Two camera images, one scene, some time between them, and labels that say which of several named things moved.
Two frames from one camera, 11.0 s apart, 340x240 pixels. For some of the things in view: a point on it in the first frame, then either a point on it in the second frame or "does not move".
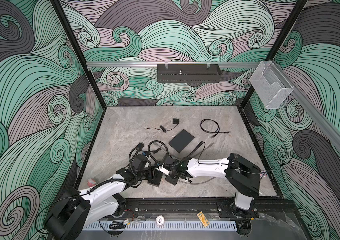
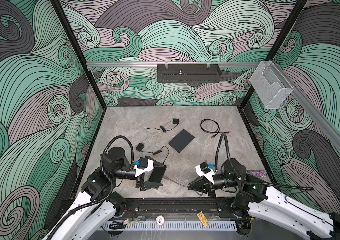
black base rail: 214,207 does not move
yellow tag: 203,218 does not move
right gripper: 172,181 → 205,184
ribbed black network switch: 155,182 does not move
